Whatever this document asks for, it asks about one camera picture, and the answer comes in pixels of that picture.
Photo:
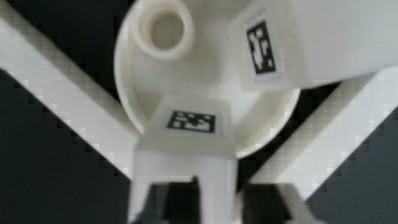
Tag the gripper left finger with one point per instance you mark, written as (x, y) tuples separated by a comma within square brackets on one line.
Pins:
[(173, 204)]

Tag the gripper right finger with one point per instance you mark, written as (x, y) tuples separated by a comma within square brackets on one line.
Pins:
[(274, 205)]

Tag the white stool leg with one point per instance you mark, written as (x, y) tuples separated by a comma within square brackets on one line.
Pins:
[(308, 42), (185, 151)]

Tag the white round stool seat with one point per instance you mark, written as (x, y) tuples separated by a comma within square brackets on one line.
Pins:
[(173, 61)]

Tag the white front fence bar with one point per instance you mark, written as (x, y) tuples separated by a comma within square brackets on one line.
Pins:
[(64, 89)]

